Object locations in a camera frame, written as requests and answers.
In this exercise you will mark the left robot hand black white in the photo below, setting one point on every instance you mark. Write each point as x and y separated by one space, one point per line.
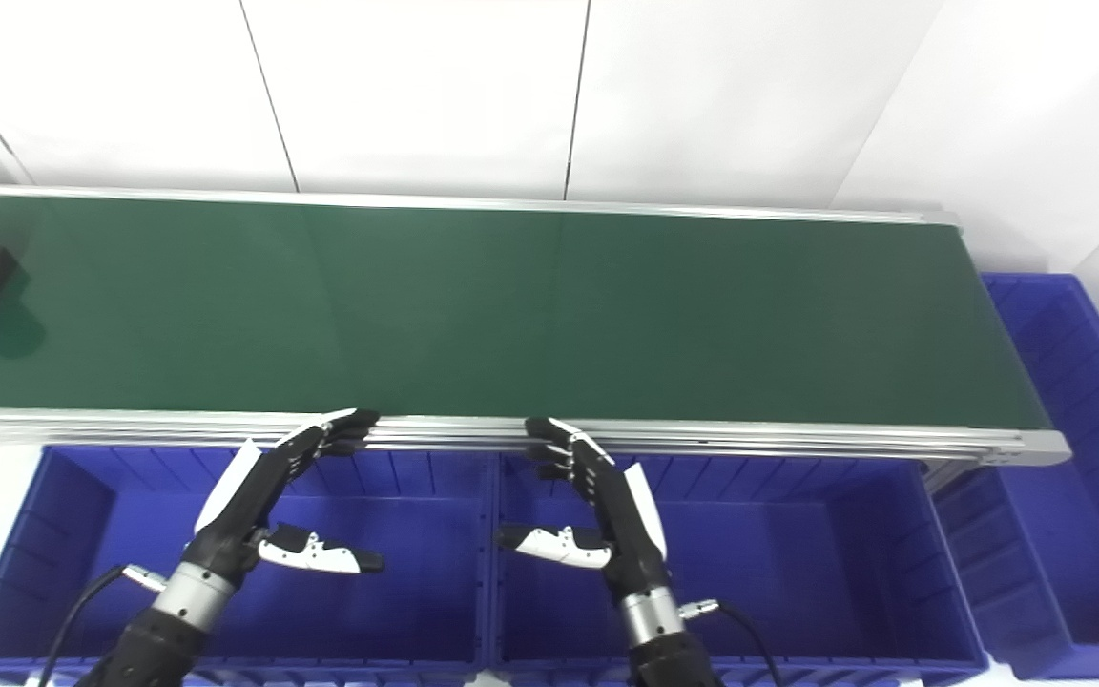
244 496

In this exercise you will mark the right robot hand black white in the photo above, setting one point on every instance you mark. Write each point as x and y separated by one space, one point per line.
621 520

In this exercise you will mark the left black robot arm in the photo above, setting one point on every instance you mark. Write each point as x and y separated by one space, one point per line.
154 644

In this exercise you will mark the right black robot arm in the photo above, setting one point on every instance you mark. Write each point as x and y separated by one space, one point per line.
669 658

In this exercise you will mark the green conveyor belt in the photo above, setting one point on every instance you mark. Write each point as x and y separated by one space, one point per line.
511 315
798 441

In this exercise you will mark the long blue plastic bin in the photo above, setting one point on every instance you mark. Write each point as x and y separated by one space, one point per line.
1074 496

